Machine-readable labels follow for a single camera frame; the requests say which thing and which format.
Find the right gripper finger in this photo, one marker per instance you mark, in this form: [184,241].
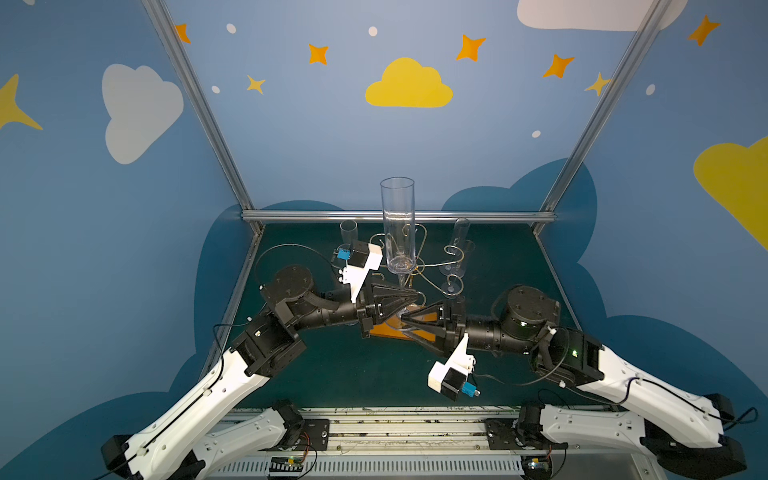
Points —
[430,314]
[436,345]

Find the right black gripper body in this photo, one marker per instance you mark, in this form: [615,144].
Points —
[452,325]

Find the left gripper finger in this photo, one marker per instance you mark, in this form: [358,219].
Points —
[395,320]
[383,292]

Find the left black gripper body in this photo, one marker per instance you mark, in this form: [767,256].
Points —
[366,305]

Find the clear flute glass front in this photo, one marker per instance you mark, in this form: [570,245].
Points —
[460,231]

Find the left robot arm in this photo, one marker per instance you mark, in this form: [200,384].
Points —
[184,444]

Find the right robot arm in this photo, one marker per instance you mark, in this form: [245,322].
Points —
[684,433]

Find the orange wooden rack base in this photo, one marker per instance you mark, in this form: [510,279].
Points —
[393,333]

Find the right green circuit board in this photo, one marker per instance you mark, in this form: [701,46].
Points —
[536,468]

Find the green circuit board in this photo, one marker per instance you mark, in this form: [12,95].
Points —
[285,466]
[536,468]

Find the left green circuit board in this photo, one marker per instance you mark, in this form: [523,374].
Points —
[285,466]

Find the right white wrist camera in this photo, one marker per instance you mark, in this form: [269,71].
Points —
[451,378]

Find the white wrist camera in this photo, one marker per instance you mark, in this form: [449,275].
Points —
[451,378]
[360,258]

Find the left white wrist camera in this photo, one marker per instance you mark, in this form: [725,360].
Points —
[360,258]

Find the gold wire glass rack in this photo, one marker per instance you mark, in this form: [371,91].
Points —
[421,267]

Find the aluminium mounting rail base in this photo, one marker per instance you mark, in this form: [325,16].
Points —
[426,443]

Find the aluminium frame left post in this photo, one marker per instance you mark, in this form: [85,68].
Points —
[161,20]

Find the aluminium frame post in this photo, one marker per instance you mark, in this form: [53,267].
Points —
[161,20]
[640,44]

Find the aluminium frame right post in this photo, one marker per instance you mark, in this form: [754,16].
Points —
[640,44]

